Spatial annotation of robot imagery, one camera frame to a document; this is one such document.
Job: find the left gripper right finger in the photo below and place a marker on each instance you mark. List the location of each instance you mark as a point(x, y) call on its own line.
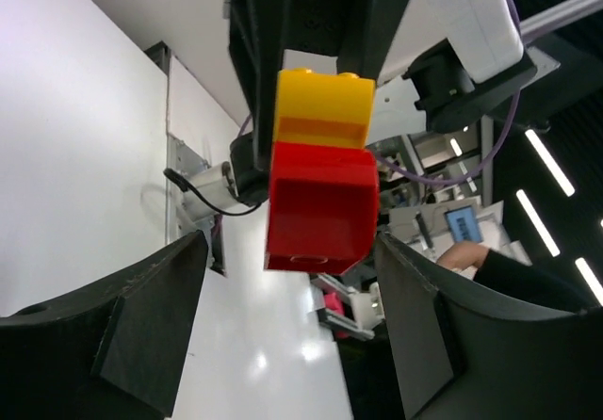
point(464, 351)

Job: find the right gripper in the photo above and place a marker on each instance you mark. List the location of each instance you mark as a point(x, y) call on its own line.
point(359, 32)

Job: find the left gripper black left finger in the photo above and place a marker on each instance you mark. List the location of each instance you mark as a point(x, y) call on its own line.
point(112, 349)

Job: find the yellow striped lego piece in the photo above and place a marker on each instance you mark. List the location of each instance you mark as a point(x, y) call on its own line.
point(320, 109)

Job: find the multicolour lego stack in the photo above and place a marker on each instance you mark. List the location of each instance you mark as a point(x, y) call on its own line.
point(323, 208)

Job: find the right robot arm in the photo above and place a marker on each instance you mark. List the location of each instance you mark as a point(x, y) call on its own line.
point(236, 181)

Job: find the person's hand and sleeve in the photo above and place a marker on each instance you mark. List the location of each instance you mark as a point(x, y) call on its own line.
point(514, 279)

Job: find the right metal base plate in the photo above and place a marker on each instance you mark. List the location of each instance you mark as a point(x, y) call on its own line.
point(185, 213)

